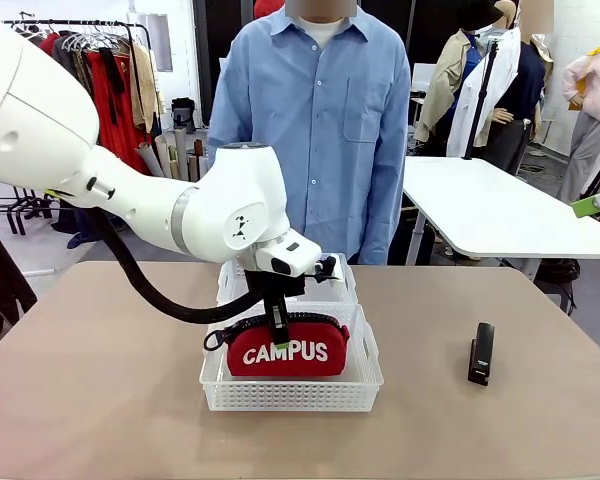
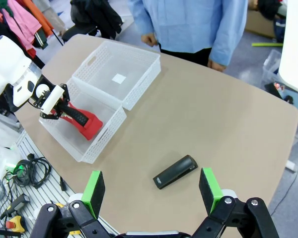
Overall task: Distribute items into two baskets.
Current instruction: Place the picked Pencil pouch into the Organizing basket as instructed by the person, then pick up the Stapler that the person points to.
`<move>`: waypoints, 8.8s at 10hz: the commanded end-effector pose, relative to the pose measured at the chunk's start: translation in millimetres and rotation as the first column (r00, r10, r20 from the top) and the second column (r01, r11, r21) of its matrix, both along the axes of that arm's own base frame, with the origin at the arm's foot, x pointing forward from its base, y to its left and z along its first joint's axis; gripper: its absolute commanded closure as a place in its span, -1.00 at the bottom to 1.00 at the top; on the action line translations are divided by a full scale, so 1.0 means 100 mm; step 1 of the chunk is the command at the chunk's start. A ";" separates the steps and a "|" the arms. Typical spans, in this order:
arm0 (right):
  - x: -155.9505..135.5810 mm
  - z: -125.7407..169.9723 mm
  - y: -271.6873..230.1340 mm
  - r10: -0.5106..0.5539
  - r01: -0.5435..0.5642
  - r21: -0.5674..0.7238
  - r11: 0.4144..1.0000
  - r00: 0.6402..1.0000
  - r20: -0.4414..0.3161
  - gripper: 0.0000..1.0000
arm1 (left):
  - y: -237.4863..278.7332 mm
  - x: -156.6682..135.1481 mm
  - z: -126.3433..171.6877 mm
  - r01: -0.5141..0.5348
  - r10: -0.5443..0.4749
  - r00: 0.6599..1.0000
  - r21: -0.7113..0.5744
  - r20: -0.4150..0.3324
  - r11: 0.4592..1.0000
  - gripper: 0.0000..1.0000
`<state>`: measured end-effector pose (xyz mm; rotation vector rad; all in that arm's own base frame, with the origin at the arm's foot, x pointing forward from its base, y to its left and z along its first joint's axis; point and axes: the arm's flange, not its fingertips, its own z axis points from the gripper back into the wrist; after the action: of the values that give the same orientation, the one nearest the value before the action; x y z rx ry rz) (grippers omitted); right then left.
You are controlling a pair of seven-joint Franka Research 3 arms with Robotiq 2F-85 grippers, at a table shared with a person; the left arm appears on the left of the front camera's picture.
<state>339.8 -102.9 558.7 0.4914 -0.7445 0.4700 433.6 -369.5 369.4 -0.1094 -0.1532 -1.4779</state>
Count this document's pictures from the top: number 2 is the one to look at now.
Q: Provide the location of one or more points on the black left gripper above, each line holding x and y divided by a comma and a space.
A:
64, 99

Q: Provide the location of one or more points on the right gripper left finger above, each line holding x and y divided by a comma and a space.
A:
89, 218

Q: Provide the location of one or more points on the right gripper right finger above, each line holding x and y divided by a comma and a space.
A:
228, 218

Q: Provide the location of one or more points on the red and black tool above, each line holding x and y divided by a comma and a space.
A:
92, 129

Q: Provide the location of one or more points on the black stapler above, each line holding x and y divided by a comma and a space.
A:
175, 172

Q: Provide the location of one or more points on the person left forearm blue sleeve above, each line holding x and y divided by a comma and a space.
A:
228, 37

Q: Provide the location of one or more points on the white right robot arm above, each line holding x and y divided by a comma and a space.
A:
295, 37

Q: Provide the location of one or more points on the person right forearm blue sleeve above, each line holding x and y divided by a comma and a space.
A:
142, 19

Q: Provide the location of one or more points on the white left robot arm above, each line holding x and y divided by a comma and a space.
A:
5, 64

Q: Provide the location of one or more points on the person right hand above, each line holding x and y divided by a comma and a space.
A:
149, 40

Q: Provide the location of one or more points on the person left hand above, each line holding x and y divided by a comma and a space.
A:
218, 66

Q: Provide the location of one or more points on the white perforated plastic basket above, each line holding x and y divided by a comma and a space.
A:
101, 148
139, 89

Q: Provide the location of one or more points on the white rectangular label sticker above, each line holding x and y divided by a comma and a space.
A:
119, 78

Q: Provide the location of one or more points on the grey handheld controller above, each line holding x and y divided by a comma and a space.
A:
17, 204

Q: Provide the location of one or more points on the yellow emergency stop button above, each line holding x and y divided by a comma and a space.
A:
15, 223

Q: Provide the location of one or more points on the white power strip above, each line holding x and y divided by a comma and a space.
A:
291, 165

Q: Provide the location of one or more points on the white plastic bag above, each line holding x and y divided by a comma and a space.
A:
0, 156

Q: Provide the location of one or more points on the black jacket on chair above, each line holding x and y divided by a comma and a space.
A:
99, 15

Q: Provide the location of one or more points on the orange hanging garment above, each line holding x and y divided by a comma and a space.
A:
39, 17

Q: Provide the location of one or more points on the pink hanging garment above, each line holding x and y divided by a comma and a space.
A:
17, 22

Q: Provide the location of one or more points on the person torso blue shirt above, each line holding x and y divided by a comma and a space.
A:
186, 24

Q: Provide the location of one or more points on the clear plastic storage bin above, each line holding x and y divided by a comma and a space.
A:
270, 67

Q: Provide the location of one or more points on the bright green stick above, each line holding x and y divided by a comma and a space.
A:
265, 44

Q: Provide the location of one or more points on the brown cardboard box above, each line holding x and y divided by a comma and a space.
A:
258, 24

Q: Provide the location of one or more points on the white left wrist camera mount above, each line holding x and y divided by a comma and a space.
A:
52, 99

